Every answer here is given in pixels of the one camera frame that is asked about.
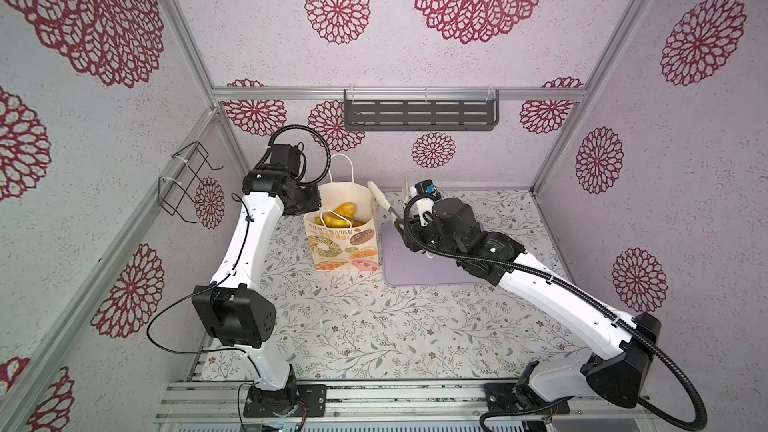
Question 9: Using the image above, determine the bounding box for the round orange fake bun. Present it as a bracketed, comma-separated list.
[315, 213, 349, 229]

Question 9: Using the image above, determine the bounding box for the lavender cutting board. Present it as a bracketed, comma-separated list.
[380, 222, 481, 287]

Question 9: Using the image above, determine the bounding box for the black wire wall basket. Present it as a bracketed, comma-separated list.
[156, 140, 222, 224]

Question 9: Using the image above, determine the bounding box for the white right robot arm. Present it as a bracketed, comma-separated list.
[393, 180, 660, 411]

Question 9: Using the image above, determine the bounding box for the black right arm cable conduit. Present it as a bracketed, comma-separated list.
[401, 191, 709, 432]

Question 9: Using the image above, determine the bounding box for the grey wall shelf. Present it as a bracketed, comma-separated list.
[342, 89, 500, 132]

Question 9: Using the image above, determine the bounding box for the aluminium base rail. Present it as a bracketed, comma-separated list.
[154, 379, 649, 432]

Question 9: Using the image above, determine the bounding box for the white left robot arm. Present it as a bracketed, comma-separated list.
[191, 143, 319, 417]

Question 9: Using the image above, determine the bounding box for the printed paper bakery bag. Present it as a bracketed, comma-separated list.
[303, 153, 380, 274]

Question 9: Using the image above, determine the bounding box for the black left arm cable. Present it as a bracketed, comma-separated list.
[145, 124, 332, 432]

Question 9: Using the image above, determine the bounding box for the orange oval fake bread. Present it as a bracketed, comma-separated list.
[333, 202, 357, 220]

